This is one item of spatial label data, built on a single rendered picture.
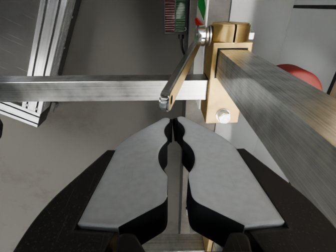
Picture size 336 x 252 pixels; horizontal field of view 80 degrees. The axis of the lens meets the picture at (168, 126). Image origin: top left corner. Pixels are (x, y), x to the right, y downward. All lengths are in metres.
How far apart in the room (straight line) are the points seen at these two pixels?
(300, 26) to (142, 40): 0.79
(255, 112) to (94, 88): 0.22
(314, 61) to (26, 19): 1.00
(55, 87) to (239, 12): 0.41
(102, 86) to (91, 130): 1.13
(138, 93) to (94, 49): 0.93
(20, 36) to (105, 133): 0.69
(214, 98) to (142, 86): 0.10
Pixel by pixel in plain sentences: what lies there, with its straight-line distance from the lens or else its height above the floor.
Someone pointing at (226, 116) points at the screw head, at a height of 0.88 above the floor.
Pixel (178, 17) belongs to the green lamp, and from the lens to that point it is 0.43.
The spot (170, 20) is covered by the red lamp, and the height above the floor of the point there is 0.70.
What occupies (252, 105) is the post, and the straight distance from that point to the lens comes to 0.17.
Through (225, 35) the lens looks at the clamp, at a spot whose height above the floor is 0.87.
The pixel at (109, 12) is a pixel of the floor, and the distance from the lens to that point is 1.17.
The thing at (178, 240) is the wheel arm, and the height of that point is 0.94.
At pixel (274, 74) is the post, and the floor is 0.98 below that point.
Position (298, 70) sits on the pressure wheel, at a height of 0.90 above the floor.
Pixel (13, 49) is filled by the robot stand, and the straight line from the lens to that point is 1.15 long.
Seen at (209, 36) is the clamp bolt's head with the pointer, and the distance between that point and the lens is 0.29.
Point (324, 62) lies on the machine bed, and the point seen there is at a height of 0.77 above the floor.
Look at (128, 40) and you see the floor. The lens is 1.16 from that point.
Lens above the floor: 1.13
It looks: 59 degrees down
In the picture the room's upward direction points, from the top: 179 degrees clockwise
